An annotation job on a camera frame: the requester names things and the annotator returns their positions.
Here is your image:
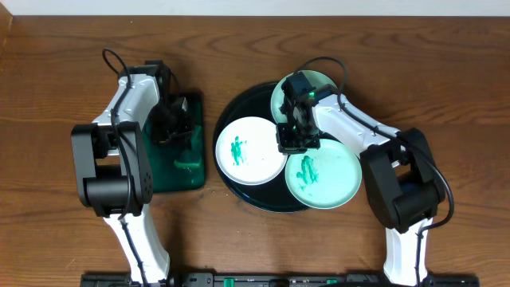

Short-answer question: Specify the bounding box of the green sponge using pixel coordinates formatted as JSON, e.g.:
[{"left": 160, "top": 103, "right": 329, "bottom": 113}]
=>
[{"left": 174, "top": 125, "right": 203, "bottom": 170}]

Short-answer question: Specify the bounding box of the mint plate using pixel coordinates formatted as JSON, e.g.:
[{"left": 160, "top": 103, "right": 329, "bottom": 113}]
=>
[
  {"left": 284, "top": 139, "right": 362, "bottom": 210},
  {"left": 270, "top": 70, "right": 336, "bottom": 124}
]

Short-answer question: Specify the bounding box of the white plate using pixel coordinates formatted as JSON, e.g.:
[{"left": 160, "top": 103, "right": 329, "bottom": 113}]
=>
[{"left": 214, "top": 116, "right": 288, "bottom": 186}]

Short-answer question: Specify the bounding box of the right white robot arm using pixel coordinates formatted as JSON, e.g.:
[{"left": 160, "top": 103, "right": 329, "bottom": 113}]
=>
[{"left": 277, "top": 84, "right": 454, "bottom": 286}]

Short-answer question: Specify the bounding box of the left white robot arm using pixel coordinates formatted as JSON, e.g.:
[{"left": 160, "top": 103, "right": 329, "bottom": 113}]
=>
[{"left": 71, "top": 61, "right": 206, "bottom": 286}]

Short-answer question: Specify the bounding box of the dark green rectangular tray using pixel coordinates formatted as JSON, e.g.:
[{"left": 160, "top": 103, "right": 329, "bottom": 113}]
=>
[{"left": 143, "top": 92, "right": 206, "bottom": 194}]

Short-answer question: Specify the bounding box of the round black tray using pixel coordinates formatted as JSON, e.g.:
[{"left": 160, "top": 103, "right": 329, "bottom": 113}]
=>
[{"left": 212, "top": 81, "right": 354, "bottom": 213}]

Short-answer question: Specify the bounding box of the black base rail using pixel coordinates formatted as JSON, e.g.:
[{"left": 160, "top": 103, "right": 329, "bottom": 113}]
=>
[{"left": 79, "top": 271, "right": 481, "bottom": 287}]

